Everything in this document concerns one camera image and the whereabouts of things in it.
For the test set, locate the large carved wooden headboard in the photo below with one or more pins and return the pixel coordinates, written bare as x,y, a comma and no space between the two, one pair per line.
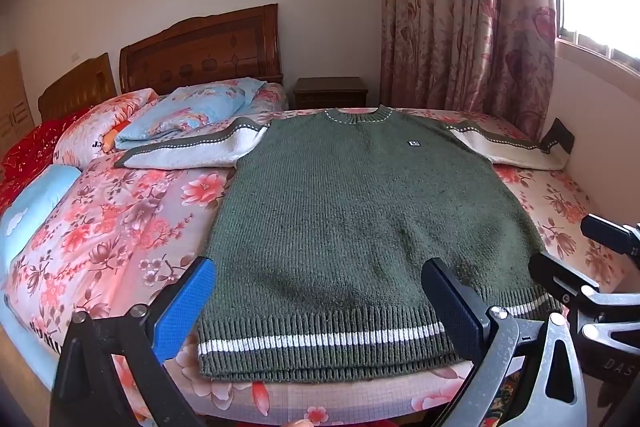
200,52

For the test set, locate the light wooden wardrobe door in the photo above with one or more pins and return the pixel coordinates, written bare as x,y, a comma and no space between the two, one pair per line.
14,102

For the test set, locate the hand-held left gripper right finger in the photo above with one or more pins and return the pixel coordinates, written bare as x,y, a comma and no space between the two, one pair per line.
452,307

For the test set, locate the blue floral folded quilt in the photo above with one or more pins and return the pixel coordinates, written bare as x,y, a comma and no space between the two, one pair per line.
195,107

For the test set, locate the light blue pillow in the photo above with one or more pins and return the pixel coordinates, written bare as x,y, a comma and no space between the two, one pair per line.
35,202

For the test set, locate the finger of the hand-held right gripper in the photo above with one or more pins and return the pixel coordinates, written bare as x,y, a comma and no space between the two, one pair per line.
607,232
555,274

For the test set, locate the dark wooden nightstand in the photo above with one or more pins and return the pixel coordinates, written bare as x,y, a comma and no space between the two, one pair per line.
330,93

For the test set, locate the small wooden headboard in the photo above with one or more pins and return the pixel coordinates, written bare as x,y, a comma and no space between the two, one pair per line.
80,87

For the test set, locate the green knit sweater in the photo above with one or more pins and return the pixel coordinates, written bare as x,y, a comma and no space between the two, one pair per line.
360,227

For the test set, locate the pink floral curtain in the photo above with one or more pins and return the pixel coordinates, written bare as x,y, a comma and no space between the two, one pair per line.
465,17

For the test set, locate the red patterned blanket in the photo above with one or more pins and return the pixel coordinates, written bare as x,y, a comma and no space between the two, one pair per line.
25,157

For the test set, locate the pink floral pillow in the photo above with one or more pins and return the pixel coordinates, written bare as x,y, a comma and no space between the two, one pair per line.
95,122

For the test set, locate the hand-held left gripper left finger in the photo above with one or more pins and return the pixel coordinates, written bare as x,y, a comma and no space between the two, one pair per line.
182,307

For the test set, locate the bed with pink floral sheet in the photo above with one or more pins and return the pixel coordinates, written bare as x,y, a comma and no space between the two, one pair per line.
125,227

